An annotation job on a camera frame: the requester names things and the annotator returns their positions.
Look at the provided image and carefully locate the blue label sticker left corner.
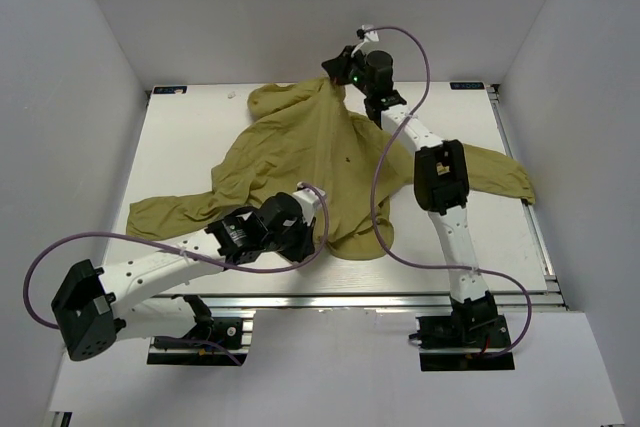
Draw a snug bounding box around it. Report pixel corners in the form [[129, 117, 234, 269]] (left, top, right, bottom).
[[152, 86, 187, 95]]

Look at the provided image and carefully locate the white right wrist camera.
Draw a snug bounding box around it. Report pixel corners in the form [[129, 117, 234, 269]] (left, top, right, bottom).
[[353, 24, 379, 53]]

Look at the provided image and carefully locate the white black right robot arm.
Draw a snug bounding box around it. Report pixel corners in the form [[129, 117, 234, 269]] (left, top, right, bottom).
[[322, 46, 498, 346]]

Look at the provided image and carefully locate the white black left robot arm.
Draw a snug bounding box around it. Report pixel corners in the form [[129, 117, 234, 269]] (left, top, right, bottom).
[[51, 185, 327, 362]]

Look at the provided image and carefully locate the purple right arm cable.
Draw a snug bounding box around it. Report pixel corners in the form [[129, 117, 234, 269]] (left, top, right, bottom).
[[357, 25, 534, 360]]

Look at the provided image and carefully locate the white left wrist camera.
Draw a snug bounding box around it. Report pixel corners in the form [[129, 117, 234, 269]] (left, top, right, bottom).
[[292, 182, 328, 225]]

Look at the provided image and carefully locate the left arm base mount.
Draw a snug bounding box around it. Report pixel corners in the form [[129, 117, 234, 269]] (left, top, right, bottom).
[[147, 311, 254, 367]]

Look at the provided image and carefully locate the aluminium table front rail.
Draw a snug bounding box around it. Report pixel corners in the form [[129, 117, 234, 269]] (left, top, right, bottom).
[[134, 291, 566, 310]]

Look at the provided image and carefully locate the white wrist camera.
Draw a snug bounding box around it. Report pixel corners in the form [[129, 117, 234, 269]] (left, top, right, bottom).
[[353, 24, 379, 53], [292, 182, 328, 225]]

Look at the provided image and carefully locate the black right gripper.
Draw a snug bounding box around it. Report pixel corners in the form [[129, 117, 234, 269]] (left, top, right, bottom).
[[324, 45, 375, 98]]

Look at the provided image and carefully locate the blue label sticker right corner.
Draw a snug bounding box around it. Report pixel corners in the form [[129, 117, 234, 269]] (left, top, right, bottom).
[[449, 82, 485, 90]]

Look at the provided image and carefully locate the olive yellow zip jacket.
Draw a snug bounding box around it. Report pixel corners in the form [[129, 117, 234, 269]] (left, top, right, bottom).
[[124, 74, 537, 262]]

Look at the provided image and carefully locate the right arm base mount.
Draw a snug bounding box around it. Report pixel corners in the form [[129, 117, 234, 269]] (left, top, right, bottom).
[[408, 315, 515, 372]]

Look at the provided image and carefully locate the blue label sticker corner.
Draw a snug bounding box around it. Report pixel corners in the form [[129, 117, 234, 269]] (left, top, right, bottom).
[[152, 86, 187, 95], [449, 82, 485, 90]]

